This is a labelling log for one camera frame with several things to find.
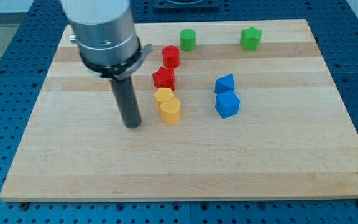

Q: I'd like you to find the yellow heart block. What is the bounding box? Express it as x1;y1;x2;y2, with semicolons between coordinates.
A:
159;98;181;124

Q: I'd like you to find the red cylinder block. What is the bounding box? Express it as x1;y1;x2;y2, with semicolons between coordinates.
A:
162;45;180;68

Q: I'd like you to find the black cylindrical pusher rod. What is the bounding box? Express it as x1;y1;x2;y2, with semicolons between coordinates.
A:
109;77;141;128

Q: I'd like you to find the wooden board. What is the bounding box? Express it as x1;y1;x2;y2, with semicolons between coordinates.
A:
0;19;358;202

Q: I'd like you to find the red star block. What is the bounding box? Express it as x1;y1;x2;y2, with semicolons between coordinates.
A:
152;67;175;91

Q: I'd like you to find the green star block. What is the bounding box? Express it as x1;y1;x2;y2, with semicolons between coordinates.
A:
240;27;263;51

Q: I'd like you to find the blue triangle block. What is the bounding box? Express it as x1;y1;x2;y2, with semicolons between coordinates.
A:
214;73;235;94

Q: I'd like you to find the blue cube block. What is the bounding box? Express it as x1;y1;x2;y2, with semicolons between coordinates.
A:
215;91;240;119

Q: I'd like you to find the green cylinder block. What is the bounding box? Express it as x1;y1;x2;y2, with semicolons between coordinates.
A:
180;29;196;51

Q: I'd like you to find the yellow hexagon block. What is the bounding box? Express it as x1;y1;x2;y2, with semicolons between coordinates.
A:
154;87;175;109

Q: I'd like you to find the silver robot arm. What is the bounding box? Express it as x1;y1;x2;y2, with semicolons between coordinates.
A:
60;0;152;128

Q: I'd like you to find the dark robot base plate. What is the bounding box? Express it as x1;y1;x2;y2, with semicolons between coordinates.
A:
151;0;219;10

